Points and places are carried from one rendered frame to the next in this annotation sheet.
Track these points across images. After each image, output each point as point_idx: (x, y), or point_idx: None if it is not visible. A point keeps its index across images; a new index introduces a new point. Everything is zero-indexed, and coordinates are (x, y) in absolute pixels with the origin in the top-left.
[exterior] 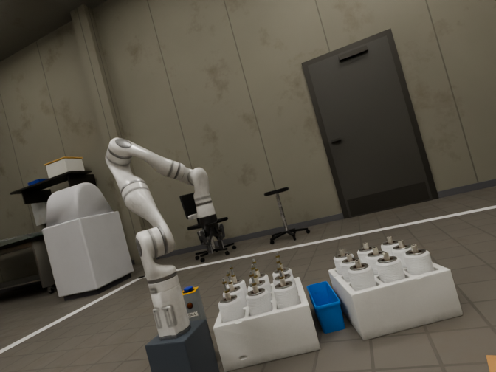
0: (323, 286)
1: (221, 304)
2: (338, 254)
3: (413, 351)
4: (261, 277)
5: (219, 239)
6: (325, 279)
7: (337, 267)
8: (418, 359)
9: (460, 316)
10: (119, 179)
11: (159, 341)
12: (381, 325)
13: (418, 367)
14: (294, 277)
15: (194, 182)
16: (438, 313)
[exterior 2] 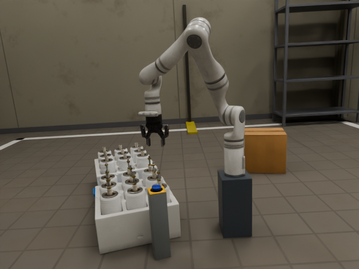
0: (94, 192)
1: (167, 188)
2: (102, 161)
3: (173, 181)
4: (115, 182)
5: (149, 137)
6: (26, 214)
7: (111, 168)
8: (179, 181)
9: None
10: (218, 63)
11: (246, 175)
12: None
13: (185, 181)
14: (95, 187)
15: (161, 81)
16: None
